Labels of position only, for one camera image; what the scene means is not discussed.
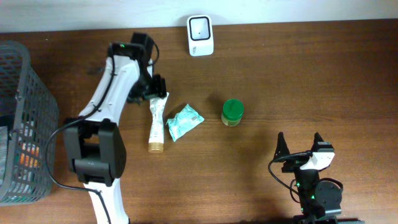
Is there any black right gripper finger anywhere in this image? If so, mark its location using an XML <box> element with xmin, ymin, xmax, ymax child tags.
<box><xmin>311</xmin><ymin>132</ymin><xmax>323</xmax><ymax>152</ymax></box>
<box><xmin>274</xmin><ymin>132</ymin><xmax>290</xmax><ymax>160</ymax></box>

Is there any white tube gold cap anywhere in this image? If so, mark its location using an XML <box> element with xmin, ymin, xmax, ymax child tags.
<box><xmin>148</xmin><ymin>92</ymin><xmax>169</xmax><ymax>154</ymax></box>

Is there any light green wipes packet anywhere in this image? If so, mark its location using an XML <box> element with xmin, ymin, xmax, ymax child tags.
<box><xmin>166</xmin><ymin>104</ymin><xmax>205</xmax><ymax>142</ymax></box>

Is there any green lid jar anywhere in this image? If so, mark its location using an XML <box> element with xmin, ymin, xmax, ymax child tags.
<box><xmin>221</xmin><ymin>99</ymin><xmax>244</xmax><ymax>126</ymax></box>

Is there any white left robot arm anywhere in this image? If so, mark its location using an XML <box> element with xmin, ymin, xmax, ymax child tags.
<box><xmin>63</xmin><ymin>32</ymin><xmax>167</xmax><ymax>223</ymax></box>

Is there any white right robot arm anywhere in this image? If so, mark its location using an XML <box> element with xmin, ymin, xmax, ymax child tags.
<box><xmin>268</xmin><ymin>132</ymin><xmax>343</xmax><ymax>223</ymax></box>

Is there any white barcode scanner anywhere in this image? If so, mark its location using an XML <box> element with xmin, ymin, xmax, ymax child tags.
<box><xmin>187</xmin><ymin>15</ymin><xmax>214</xmax><ymax>57</ymax></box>

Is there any grey plastic basket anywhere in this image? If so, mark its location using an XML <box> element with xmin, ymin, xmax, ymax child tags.
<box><xmin>1</xmin><ymin>40</ymin><xmax>59</xmax><ymax>207</ymax></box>

